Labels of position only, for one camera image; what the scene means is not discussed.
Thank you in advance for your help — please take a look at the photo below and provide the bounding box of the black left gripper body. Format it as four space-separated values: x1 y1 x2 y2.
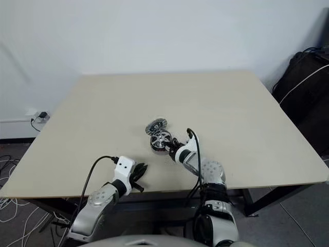
127 166 145 193

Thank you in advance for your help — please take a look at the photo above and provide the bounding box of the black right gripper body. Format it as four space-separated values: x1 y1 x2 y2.
168 144 184 163

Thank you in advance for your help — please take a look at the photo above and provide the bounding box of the grey motor housing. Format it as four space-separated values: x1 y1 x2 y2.
145 120 161 135

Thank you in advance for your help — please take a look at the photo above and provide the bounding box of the grey rounded robot torso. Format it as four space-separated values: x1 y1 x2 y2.
84 225 208 247

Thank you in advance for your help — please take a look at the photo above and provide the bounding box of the black bag with white piping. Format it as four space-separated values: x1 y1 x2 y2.
271 50 329 158

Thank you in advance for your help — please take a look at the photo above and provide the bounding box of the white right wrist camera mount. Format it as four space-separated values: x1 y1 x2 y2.
176 136 198 162

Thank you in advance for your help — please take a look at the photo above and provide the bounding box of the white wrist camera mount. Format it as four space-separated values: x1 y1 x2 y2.
176 136 198 162
112 155 136 196

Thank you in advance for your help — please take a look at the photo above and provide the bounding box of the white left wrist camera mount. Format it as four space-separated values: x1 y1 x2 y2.
112 155 136 196

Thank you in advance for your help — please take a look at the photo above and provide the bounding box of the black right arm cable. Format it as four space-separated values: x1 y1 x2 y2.
185 128 204 206

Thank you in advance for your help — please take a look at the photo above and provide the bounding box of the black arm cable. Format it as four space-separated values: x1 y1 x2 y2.
73 155 119 224
185 128 204 206

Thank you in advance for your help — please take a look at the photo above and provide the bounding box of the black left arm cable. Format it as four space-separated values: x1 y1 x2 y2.
73 155 119 224

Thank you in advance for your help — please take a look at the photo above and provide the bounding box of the black table frame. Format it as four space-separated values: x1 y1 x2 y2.
7 180 329 234

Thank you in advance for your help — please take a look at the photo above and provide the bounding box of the black adapter cable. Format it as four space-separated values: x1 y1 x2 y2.
30 117 42 132

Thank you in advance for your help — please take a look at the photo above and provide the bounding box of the white floor cable tangle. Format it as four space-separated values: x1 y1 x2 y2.
0 153 78 241

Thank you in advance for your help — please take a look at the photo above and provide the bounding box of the white wall cable duct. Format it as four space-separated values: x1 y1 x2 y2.
0 118 34 124

